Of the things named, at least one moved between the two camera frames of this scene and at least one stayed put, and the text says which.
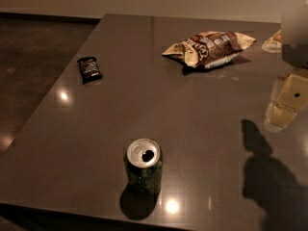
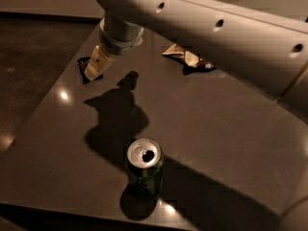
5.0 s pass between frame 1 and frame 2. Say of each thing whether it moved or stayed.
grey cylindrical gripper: moved
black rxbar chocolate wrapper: stayed
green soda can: stayed
